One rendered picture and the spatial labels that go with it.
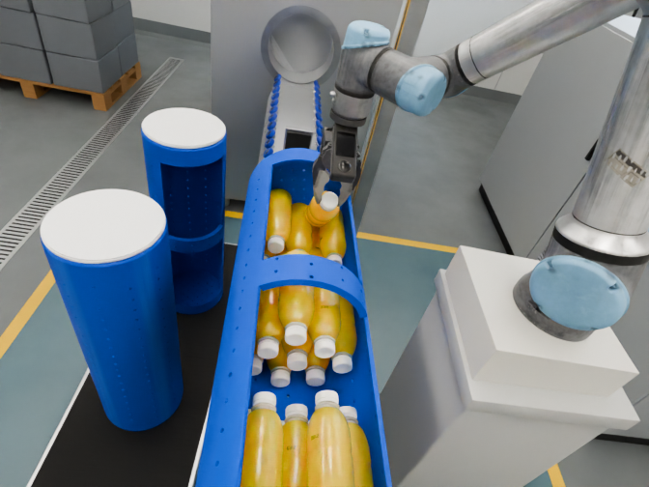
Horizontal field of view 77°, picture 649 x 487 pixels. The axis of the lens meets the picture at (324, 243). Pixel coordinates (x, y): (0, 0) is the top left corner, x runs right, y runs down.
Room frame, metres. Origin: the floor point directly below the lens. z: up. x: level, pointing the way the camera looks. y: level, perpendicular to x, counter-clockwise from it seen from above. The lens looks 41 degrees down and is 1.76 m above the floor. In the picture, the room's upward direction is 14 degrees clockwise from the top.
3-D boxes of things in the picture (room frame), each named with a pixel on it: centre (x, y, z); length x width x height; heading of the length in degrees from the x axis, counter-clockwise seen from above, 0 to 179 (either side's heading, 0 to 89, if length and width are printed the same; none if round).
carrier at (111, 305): (0.72, 0.54, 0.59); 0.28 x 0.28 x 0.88
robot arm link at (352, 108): (0.76, 0.02, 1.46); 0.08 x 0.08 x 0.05
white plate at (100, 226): (0.72, 0.54, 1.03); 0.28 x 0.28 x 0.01
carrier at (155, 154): (1.26, 0.57, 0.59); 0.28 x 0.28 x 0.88
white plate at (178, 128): (1.26, 0.57, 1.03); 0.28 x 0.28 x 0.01
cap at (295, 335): (0.44, 0.01, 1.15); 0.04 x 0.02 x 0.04; 101
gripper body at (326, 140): (0.77, 0.02, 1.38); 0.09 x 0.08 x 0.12; 11
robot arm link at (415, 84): (0.71, -0.08, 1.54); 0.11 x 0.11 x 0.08; 55
